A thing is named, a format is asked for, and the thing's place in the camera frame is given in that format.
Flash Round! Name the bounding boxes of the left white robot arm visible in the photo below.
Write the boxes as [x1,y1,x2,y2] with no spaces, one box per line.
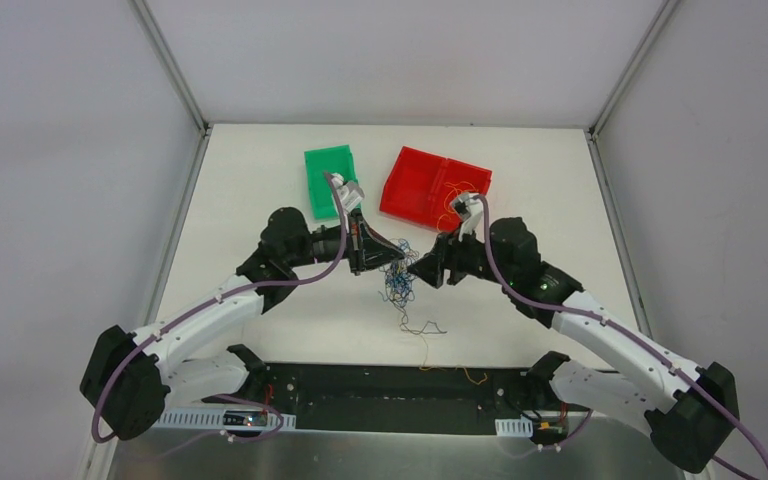
[80,207,405,443]

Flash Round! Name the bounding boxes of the purple cable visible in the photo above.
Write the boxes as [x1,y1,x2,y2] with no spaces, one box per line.
[466,193,768,480]
[91,172,352,445]

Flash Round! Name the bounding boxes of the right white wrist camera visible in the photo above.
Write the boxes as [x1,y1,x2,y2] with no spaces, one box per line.
[450,192,484,241]

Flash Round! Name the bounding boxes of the red plastic double bin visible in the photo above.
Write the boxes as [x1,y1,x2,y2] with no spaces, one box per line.
[379,146,493,232]

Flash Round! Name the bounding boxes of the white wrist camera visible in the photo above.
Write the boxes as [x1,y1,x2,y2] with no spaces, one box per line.
[327,173,366,215]
[450,192,484,241]

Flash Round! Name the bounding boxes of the yellow thin wire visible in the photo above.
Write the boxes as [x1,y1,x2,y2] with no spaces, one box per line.
[420,334,490,387]

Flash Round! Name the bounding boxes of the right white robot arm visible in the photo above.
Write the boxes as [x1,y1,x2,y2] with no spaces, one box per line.
[409,217,740,474]

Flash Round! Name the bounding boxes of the green plastic bin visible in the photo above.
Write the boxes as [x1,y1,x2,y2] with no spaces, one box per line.
[304,145,358,220]

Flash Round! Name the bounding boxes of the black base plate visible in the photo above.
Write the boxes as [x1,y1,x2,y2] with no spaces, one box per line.
[232,362,562,435]

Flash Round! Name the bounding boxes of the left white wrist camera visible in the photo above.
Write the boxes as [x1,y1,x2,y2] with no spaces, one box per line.
[327,173,366,215]

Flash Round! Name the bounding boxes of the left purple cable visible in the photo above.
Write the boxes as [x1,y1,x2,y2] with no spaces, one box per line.
[91,172,352,445]

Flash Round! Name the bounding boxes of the blue black wire bundle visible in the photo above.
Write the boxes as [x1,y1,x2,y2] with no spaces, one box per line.
[377,238,448,337]

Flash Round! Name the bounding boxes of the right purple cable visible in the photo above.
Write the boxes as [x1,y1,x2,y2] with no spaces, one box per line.
[466,193,768,480]

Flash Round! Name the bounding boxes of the yellow wires in red bin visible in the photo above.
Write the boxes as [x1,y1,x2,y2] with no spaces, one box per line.
[435,181,478,233]

